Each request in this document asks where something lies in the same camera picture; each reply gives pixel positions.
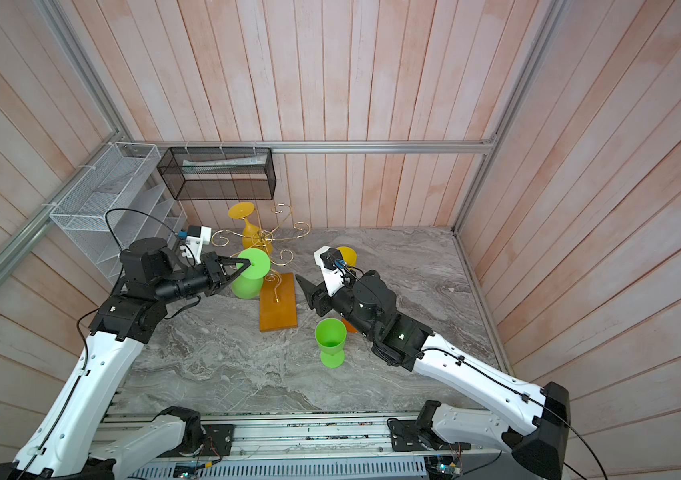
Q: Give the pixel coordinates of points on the black mesh wall basket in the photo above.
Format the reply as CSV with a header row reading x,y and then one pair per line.
x,y
219,173

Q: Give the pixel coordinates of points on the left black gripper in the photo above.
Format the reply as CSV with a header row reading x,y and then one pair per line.
x,y
215,271

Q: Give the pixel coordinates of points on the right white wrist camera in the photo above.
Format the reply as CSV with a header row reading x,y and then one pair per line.
x,y
334,269

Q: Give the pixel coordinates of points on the amber yellow wine glass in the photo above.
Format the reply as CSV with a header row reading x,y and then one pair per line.
x,y
252,235

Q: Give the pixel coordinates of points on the orange wine glass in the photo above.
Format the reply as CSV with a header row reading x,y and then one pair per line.
x,y
349,326

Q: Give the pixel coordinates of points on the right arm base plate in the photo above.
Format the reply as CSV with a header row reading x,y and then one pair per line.
x,y
407,436

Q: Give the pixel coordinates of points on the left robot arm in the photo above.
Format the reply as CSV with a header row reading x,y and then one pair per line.
x,y
152,278

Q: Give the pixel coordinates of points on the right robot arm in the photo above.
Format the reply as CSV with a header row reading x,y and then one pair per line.
x,y
530,422

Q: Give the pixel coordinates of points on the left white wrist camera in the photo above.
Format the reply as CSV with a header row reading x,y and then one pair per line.
x,y
192,241

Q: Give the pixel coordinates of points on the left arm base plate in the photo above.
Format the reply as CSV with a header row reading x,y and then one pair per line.
x,y
216,441

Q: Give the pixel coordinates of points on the gold wire wine glass rack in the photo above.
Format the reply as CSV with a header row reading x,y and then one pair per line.
x,y
278,294

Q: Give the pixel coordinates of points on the aluminium frame rail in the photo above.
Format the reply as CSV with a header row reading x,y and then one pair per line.
x,y
345,146

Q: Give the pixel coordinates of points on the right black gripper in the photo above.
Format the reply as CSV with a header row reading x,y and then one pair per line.
x,y
317,297

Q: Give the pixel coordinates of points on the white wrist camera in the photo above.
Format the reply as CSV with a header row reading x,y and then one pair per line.
x,y
334,269
192,241

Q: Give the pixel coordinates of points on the white mesh wall shelf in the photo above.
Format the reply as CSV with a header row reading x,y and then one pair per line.
x,y
119,199

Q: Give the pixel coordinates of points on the green wine glass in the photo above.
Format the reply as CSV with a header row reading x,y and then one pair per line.
x,y
331,335
248,285

